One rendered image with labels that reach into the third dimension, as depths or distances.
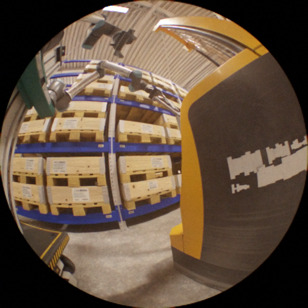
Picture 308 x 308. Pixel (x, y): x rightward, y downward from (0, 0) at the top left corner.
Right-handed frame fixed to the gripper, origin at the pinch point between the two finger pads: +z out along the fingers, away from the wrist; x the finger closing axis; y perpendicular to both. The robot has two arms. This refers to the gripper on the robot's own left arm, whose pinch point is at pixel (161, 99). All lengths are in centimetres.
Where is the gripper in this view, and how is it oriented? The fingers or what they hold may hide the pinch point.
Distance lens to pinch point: 98.8
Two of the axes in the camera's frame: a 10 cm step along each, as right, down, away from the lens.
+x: -5.5, 5.4, 6.3
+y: 5.1, -3.8, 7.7
